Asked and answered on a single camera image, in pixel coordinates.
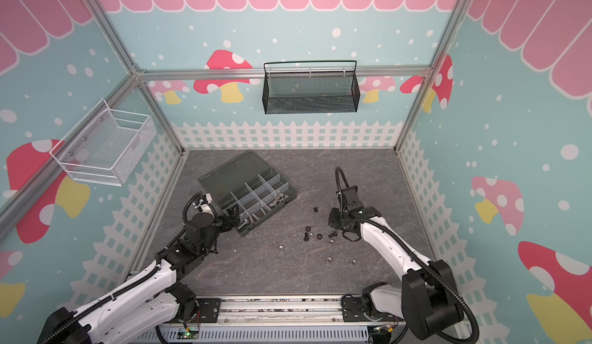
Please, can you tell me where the grey plastic organizer box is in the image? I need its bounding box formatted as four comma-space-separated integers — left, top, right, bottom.
199, 151, 297, 237

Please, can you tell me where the white wire mesh basket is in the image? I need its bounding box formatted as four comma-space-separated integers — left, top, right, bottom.
49, 100, 157, 187

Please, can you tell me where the silver wing nut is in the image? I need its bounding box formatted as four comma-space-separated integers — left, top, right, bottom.
270, 197, 284, 207

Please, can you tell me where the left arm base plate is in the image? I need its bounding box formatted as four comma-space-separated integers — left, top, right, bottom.
174, 298, 222, 324

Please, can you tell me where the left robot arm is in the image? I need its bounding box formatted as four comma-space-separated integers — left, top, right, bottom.
38, 192, 241, 343

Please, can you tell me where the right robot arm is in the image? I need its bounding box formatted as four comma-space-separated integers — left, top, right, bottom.
328, 167, 480, 343

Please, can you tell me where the black wire mesh basket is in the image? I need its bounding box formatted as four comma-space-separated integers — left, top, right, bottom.
262, 60, 361, 114

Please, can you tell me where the aluminium mounting rail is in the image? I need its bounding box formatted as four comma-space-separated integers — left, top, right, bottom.
128, 295, 403, 343

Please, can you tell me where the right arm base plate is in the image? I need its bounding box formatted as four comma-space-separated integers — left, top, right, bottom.
340, 294, 403, 322

